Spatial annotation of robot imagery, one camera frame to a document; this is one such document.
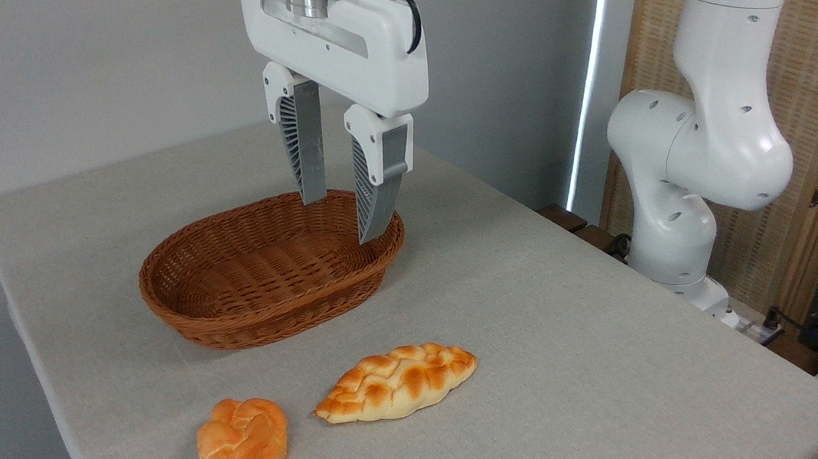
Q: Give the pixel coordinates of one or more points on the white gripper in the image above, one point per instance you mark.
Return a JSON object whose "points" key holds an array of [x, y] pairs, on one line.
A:
{"points": [[367, 55]]}

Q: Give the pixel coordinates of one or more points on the round braided bread bun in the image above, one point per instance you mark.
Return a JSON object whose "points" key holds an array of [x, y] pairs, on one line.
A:
{"points": [[242, 441]]}

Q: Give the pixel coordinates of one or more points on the white power strip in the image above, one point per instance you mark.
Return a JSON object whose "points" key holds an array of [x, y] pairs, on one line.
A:
{"points": [[752, 326]]}

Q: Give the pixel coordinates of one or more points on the brown wicker oval basket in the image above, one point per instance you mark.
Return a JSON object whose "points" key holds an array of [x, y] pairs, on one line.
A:
{"points": [[255, 297]]}

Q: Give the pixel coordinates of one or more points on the bright vertical light strip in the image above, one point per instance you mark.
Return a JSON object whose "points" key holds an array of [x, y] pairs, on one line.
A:
{"points": [[590, 88]]}

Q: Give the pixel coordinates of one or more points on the long braided bread loaf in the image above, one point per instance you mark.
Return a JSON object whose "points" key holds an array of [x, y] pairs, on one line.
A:
{"points": [[391, 385]]}

